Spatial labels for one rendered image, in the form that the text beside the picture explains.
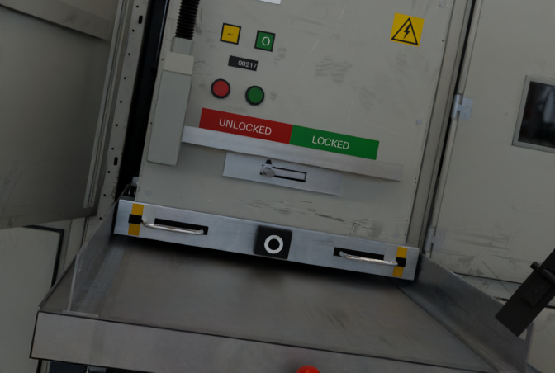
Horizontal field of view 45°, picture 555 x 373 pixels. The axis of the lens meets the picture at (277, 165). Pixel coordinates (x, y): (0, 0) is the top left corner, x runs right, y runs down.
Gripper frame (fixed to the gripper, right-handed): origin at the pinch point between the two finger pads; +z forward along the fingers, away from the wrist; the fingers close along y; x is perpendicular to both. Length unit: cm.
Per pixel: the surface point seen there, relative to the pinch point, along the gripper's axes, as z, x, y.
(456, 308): 19.7, -7.9, -30.6
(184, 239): 37, -48, -16
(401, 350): 18.7, -7.6, -7.7
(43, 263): 68, -75, -17
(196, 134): 20, -56, -16
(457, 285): 17.1, -10.0, -31.9
